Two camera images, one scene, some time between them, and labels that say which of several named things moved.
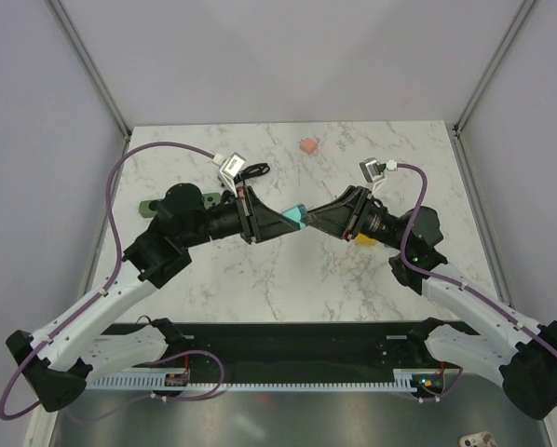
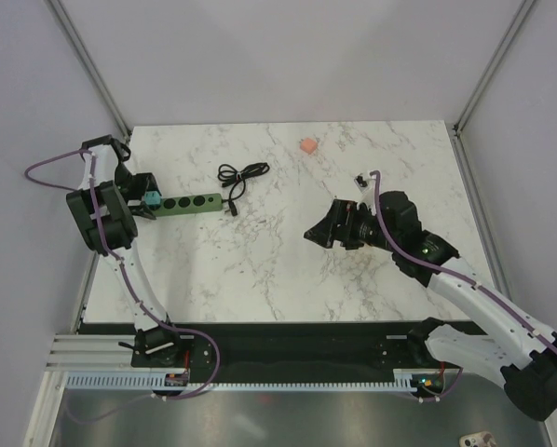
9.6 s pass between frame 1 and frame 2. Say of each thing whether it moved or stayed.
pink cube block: stayed
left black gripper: moved
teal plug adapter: moved
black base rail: stayed
